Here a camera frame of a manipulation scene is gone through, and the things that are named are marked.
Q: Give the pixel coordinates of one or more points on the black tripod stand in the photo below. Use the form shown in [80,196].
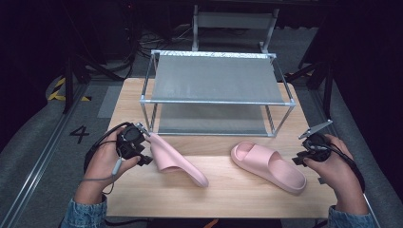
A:
[68,85]
[328,82]

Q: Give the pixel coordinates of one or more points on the orange strip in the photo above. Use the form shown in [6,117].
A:
[210,223]

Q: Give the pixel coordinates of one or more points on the person's right hand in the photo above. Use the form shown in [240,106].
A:
[335,171]

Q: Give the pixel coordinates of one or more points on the pink foam slipper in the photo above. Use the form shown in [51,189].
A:
[171,156]
[272,167]

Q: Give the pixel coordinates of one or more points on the person's left hand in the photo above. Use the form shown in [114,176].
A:
[103,164]

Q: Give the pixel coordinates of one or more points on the metal floor rail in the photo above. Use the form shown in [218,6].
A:
[326,110]
[38,164]

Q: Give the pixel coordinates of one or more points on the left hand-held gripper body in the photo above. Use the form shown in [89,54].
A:
[128,144]

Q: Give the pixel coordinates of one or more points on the grey metal shoe rack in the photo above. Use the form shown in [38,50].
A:
[215,79]

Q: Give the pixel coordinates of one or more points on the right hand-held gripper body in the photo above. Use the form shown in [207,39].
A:
[315,148]

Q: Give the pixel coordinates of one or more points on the grey metal frame stand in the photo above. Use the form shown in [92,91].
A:
[234,20]

